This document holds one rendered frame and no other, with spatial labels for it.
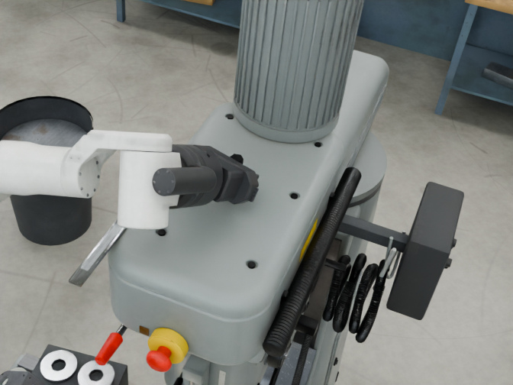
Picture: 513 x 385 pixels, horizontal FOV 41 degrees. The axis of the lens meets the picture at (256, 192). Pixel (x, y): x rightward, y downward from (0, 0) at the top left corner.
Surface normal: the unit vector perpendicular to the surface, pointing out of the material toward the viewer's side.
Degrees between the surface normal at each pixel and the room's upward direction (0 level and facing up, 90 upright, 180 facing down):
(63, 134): 0
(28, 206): 94
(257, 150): 0
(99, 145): 55
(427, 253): 90
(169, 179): 60
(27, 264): 0
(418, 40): 90
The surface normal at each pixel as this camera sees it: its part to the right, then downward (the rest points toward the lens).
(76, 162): -0.23, 0.07
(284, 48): -0.32, 0.61
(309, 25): 0.07, 0.67
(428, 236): 0.10, -0.74
